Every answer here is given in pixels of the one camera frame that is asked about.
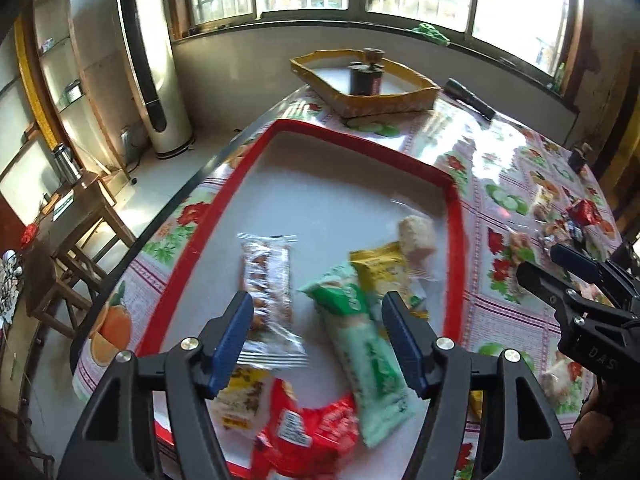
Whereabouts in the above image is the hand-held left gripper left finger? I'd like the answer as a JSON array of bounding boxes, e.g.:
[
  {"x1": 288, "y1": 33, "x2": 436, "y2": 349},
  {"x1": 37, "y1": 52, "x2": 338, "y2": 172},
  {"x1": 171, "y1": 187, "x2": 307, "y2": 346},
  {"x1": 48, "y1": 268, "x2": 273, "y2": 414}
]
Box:
[{"x1": 57, "y1": 290, "x2": 255, "y2": 480}]

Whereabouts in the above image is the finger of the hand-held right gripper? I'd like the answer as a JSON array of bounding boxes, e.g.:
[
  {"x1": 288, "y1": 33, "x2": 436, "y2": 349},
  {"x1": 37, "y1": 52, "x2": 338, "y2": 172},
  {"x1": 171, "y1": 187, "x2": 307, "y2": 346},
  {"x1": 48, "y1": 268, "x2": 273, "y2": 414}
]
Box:
[
  {"x1": 550, "y1": 242, "x2": 640, "y2": 306},
  {"x1": 516, "y1": 261, "x2": 640, "y2": 323}
]

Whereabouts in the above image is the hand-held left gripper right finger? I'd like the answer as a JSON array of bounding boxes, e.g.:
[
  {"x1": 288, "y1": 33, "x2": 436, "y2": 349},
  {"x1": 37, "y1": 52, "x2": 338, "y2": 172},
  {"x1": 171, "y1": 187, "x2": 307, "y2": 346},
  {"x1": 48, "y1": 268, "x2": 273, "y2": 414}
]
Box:
[{"x1": 381, "y1": 290, "x2": 581, "y2": 480}]

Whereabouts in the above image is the black snack packet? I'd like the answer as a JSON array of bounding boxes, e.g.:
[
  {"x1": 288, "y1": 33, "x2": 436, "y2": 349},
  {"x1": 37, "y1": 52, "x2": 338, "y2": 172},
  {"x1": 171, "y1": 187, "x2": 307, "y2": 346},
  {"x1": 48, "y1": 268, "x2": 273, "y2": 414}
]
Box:
[{"x1": 542, "y1": 217, "x2": 586, "y2": 246}]

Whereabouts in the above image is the green snack packet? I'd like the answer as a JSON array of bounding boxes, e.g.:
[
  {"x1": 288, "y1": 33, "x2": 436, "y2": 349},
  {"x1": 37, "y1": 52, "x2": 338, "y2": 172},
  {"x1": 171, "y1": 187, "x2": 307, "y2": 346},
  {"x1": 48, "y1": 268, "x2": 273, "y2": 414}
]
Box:
[{"x1": 297, "y1": 260, "x2": 418, "y2": 448}]

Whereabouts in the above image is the clear peanut snack packet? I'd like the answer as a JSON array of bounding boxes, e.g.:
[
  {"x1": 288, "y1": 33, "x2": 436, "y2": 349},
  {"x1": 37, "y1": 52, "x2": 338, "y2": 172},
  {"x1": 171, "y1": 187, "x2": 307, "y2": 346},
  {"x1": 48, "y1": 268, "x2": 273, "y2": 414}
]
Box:
[{"x1": 236, "y1": 232, "x2": 308, "y2": 368}]

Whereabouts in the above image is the white rice cake packet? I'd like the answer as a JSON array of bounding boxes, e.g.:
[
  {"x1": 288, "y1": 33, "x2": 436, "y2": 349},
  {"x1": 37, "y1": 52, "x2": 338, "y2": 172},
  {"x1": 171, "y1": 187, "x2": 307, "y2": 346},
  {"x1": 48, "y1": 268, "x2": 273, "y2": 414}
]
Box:
[{"x1": 397, "y1": 215, "x2": 436, "y2": 278}]

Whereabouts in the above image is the red snack packet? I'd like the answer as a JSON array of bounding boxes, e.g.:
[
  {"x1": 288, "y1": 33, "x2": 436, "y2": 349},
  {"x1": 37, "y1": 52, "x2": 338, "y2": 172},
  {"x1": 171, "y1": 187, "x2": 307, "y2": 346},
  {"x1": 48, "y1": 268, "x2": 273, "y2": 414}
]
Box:
[
  {"x1": 250, "y1": 377, "x2": 361, "y2": 480},
  {"x1": 567, "y1": 199, "x2": 603, "y2": 227}
]

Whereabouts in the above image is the red rimmed white tray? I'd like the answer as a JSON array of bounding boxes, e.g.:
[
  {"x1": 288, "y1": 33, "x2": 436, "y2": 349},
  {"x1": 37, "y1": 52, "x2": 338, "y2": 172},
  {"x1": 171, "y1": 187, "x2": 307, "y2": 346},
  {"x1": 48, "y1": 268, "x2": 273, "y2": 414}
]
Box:
[{"x1": 135, "y1": 119, "x2": 473, "y2": 480}]

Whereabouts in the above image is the person's right hand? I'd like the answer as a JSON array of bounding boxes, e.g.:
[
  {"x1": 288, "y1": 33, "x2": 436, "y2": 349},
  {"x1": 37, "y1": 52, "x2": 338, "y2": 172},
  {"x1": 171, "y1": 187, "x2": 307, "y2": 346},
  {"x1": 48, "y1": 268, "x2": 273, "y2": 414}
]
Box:
[{"x1": 569, "y1": 400, "x2": 617, "y2": 457}]

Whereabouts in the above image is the fruit print tablecloth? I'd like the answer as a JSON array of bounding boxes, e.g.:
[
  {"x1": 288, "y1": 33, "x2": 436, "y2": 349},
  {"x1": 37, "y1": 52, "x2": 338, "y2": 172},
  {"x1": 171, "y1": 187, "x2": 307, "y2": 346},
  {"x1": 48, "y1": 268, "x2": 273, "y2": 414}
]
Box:
[{"x1": 72, "y1": 85, "x2": 626, "y2": 480}]

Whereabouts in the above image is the black flashlight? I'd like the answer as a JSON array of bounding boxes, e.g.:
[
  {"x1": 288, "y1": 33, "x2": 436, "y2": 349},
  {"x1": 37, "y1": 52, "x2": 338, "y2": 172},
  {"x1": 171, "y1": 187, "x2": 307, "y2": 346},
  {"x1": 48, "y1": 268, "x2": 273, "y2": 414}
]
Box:
[{"x1": 442, "y1": 77, "x2": 497, "y2": 122}]

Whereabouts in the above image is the wooden stool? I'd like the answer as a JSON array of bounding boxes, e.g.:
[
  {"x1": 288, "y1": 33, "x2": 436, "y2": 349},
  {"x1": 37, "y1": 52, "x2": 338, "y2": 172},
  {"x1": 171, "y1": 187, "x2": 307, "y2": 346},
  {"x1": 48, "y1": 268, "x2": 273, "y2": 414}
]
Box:
[{"x1": 25, "y1": 170, "x2": 138, "y2": 341}]

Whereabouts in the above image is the black white patterned cloth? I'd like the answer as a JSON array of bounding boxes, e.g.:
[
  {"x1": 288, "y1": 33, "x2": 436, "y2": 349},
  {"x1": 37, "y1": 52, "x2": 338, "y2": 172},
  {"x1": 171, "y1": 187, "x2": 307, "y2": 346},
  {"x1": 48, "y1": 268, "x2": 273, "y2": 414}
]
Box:
[{"x1": 0, "y1": 250, "x2": 26, "y2": 326}]

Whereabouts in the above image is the metal kettle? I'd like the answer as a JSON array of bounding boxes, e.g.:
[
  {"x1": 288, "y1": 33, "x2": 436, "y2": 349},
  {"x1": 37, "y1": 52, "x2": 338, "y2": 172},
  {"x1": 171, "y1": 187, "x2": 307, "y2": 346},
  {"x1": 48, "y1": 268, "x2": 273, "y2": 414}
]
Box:
[{"x1": 52, "y1": 142, "x2": 83, "y2": 185}]

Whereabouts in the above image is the white tower air conditioner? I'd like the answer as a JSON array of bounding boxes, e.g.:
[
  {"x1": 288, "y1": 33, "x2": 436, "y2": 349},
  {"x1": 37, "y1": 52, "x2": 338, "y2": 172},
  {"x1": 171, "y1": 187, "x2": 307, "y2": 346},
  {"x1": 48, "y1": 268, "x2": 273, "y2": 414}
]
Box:
[{"x1": 114, "y1": 0, "x2": 195, "y2": 160}]

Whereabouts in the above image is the green cloth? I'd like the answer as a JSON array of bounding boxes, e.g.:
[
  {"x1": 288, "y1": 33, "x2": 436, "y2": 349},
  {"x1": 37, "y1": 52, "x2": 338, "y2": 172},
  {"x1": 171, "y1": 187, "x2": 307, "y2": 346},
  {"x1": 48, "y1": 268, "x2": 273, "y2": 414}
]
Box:
[{"x1": 405, "y1": 23, "x2": 451, "y2": 47}]

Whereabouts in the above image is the black cylindrical canister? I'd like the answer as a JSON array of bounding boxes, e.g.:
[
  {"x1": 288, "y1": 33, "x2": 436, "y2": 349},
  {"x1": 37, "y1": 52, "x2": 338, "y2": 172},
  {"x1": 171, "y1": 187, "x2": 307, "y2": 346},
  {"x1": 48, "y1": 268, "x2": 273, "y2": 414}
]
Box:
[{"x1": 348, "y1": 48, "x2": 386, "y2": 97}]

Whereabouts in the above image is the yellow cardboard tray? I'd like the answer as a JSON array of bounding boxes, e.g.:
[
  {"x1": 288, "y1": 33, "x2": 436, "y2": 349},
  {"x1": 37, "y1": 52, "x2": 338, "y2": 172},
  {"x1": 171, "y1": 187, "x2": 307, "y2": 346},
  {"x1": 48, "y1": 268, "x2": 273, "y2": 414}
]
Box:
[{"x1": 290, "y1": 48, "x2": 441, "y2": 117}]

